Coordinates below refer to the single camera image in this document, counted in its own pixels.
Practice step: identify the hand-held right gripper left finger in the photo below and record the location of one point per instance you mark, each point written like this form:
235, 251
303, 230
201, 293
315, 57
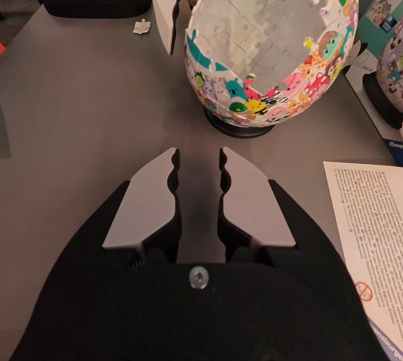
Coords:
144, 209

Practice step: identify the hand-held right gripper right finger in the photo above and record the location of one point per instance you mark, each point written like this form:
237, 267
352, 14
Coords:
255, 209

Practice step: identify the colourful puzzle ball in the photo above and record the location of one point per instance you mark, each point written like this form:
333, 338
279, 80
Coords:
252, 36

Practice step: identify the loose white puzzle piece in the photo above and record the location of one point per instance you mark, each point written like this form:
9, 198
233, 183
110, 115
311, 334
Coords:
141, 26

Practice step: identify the black ball stand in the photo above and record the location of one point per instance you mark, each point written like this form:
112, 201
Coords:
239, 130

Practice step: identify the puzzle box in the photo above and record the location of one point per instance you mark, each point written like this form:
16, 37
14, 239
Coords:
377, 52

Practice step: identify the white instruction sheet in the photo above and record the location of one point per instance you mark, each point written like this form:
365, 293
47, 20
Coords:
371, 225

